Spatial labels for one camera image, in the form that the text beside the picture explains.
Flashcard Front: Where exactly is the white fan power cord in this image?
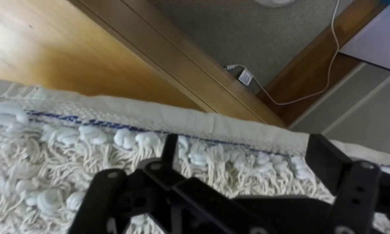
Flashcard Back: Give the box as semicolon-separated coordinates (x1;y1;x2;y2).
251;0;343;108

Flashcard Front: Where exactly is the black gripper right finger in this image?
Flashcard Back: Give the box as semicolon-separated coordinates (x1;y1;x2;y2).
305;134;352;204

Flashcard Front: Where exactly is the white leaning panel board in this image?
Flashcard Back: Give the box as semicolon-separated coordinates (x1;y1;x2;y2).
340;0;390;70

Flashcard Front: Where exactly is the cream tufted throw pillow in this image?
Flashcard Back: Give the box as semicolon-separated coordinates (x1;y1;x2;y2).
0;77;390;234

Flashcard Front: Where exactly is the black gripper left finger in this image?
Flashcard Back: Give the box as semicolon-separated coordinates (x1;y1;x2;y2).
160;134;178;169

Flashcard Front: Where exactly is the white power plug adapter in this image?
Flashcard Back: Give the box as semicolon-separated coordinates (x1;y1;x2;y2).
225;64;253;86

